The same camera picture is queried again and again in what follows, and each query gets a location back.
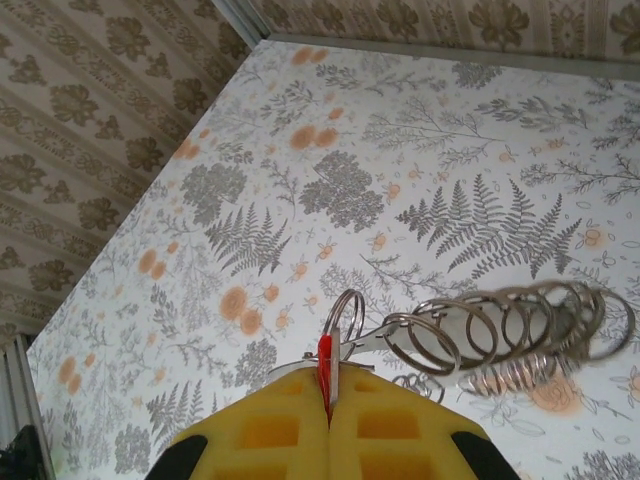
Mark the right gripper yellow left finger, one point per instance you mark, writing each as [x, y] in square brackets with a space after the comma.
[300, 405]

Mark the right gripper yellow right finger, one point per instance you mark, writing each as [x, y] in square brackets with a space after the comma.
[400, 415]

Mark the red plastic key tag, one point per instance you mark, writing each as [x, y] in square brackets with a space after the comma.
[325, 360]

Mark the large keyring with split rings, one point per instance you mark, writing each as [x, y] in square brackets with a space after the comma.
[570, 345]

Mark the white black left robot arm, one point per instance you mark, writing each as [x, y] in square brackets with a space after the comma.
[15, 455]

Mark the thin aluminium wall rail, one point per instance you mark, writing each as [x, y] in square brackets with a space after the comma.
[450, 54]

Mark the aluminium corner post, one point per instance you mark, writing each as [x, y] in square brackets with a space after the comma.
[247, 22]

